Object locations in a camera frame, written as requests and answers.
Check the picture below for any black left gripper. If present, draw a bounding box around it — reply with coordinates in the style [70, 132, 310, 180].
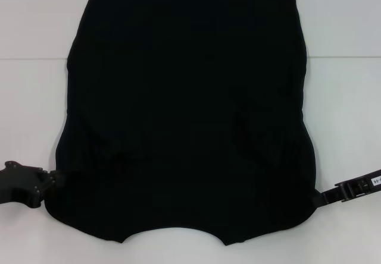
[0, 160, 68, 210]

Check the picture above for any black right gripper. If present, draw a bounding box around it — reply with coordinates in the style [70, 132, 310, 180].
[316, 167, 381, 206]

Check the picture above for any black t-shirt with white print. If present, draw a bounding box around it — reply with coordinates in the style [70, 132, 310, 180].
[44, 0, 318, 244]

